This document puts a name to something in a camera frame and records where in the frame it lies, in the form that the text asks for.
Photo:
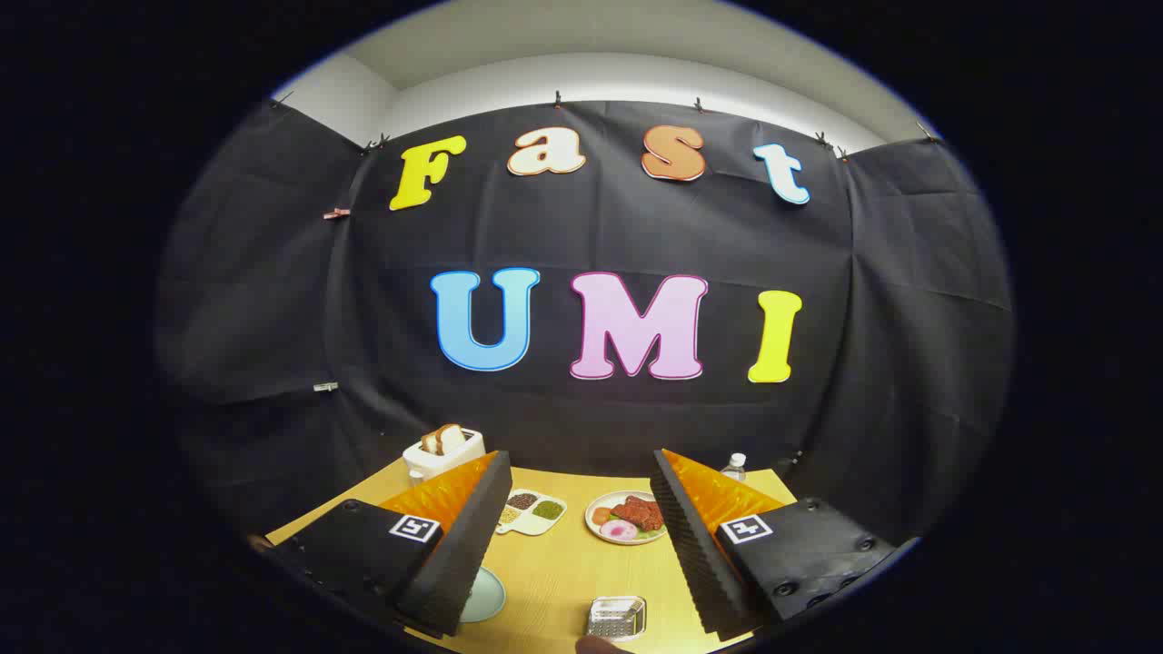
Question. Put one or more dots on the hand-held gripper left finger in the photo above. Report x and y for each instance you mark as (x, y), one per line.
(463, 554)

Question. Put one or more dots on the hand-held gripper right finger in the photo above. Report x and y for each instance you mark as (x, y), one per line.
(700, 563)

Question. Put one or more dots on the light green plate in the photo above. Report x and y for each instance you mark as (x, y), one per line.
(486, 595)

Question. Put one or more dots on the green lettuce leaf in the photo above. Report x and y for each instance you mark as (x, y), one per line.
(652, 535)

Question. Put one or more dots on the pile of yellow beans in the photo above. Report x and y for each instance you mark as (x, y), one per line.
(509, 515)

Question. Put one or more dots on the white divided dish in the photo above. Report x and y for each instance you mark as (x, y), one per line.
(531, 524)

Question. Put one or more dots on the brown steak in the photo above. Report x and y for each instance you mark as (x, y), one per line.
(641, 511)

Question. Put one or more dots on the pile of dark red beans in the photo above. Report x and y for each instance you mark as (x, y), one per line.
(522, 500)

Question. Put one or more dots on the pink radish slice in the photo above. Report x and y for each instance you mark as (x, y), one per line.
(620, 530)

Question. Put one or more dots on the pile of green beans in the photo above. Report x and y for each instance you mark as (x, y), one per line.
(547, 510)

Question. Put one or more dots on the white toaster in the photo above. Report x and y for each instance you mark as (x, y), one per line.
(436, 461)

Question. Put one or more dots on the green label bottle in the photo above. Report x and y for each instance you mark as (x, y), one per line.
(734, 470)

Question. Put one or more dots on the beige food plate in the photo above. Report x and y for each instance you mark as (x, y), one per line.
(595, 530)

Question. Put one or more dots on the small bread slice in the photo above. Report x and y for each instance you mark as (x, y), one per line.
(430, 443)

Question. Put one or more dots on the large bread slice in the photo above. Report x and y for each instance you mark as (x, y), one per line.
(452, 439)

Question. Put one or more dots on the row of black cloth clips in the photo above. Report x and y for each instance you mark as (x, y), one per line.
(557, 97)

